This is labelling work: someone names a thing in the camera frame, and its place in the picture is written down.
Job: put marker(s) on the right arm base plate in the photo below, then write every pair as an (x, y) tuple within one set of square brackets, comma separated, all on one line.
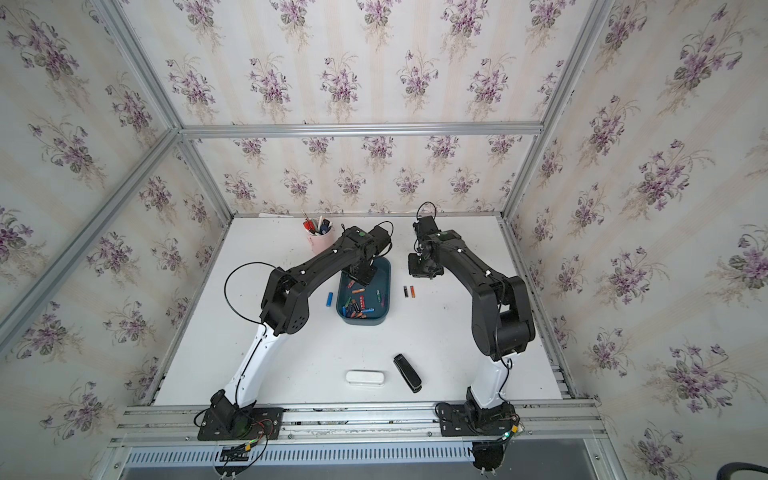
[(468, 419)]

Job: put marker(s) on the pens in cup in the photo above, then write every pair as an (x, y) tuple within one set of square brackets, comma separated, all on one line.
[(319, 226)]

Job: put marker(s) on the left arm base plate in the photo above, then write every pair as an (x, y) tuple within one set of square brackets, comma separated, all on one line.
[(243, 426)]

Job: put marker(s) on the teal plastic storage box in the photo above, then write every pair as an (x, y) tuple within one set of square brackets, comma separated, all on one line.
[(365, 305)]

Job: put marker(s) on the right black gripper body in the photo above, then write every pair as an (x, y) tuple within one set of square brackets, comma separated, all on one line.
[(417, 265)]

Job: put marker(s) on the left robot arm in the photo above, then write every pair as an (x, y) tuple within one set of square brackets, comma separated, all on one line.
[(285, 307)]

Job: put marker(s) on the black stapler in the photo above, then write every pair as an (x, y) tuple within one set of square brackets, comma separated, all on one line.
[(409, 374)]

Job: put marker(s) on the pink pen cup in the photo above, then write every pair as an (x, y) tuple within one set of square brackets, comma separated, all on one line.
[(318, 243)]

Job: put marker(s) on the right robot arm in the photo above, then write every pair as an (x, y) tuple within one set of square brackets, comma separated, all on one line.
[(502, 324)]

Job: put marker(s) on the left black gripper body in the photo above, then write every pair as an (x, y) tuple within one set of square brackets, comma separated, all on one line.
[(363, 273)]

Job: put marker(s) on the white eraser case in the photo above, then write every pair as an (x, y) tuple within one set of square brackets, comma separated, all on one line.
[(365, 377)]

